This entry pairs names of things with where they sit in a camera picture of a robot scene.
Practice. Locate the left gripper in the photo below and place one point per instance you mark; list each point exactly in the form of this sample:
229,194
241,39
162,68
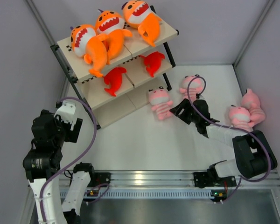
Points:
71,136

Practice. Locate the beige three-tier shelf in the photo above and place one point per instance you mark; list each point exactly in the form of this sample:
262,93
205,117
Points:
112,64

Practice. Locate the orange shark plush face down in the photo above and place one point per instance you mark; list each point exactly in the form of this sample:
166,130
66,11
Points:
89,45

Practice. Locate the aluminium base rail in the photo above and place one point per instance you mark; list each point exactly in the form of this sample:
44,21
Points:
162,185

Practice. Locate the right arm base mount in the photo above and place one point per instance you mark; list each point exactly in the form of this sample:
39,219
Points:
204,179

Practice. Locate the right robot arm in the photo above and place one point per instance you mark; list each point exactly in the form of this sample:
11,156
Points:
254,158

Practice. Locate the small red shark plush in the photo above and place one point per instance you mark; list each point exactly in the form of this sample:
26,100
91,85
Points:
153,62

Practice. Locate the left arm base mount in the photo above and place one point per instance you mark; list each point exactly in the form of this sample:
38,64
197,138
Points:
98,178

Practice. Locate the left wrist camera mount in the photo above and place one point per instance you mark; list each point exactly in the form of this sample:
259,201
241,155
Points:
67,113

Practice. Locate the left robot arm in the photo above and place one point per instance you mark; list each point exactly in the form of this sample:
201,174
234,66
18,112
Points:
42,168

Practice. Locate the pink striped plush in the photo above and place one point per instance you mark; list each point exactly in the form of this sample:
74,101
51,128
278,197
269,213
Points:
251,102
196,87
161,103
240,117

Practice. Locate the orange shark plush facing up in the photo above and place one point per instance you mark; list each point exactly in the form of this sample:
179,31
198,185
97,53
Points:
139,15

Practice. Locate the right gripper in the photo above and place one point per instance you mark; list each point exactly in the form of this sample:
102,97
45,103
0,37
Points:
185,104

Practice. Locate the orange shark plush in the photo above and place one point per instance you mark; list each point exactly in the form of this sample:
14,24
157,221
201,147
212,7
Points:
112,24

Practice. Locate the large red shark plush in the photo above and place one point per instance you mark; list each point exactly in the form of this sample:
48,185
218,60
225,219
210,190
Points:
114,79

